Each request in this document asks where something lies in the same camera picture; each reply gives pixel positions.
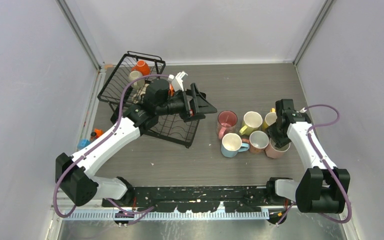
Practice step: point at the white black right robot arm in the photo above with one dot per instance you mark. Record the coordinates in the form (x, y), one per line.
(323, 188)

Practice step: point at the black wire dish rack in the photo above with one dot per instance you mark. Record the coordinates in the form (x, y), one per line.
(170, 128)

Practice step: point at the colourful toy block pile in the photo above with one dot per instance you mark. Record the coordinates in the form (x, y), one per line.
(84, 142)

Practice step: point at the small pink cup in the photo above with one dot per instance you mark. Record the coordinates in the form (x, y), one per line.
(258, 141)

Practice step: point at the cream cup in rack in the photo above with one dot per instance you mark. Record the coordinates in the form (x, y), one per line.
(138, 97)

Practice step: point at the large pink mug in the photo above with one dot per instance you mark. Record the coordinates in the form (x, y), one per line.
(226, 123)

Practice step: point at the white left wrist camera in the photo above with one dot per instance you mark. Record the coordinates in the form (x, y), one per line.
(178, 80)

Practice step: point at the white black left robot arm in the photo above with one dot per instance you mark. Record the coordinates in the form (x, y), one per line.
(75, 174)

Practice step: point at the pink cup rack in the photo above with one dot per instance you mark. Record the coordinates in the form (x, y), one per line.
(274, 152)

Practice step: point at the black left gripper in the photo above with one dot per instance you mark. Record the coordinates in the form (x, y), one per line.
(198, 106)

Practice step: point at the light green mug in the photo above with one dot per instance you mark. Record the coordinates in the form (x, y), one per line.
(251, 122)

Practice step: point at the yellow mug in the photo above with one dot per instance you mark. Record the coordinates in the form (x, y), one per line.
(269, 119)

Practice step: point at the orange cup top tier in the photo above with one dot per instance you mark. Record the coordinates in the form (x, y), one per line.
(142, 67)

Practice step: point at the light blue cup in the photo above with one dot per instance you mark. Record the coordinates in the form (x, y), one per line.
(232, 144)

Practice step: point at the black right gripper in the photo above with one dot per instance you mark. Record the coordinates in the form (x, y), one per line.
(279, 141)

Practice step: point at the orange cup tier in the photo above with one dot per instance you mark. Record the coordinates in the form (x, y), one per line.
(171, 90)
(142, 67)

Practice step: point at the beige mug top tier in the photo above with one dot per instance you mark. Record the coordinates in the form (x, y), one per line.
(133, 75)

